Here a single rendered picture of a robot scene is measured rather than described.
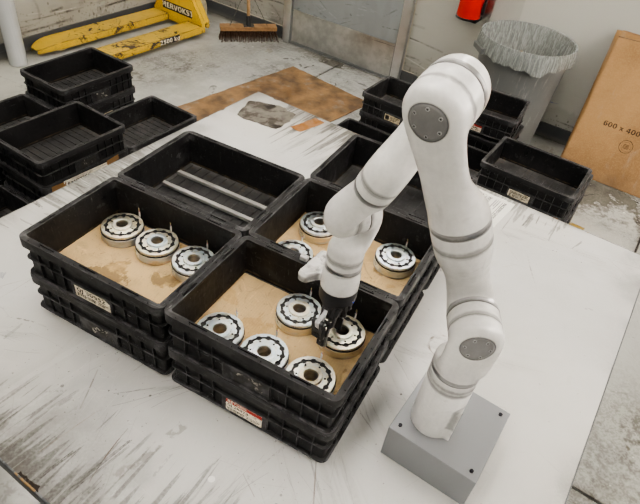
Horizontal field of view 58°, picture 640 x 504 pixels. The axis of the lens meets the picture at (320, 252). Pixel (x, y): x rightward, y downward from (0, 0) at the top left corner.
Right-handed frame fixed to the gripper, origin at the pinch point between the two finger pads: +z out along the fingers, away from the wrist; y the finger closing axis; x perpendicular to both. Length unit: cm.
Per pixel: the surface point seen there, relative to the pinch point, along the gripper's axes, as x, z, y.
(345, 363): -5.5, 5.1, -1.1
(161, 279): 41.5, 5.7, -7.7
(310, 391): -6.7, -4.5, -17.7
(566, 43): 22, 21, 296
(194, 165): 69, 6, 33
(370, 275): 4.1, 5.1, 26.1
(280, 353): 5.4, 2.1, -9.8
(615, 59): -7, 20, 294
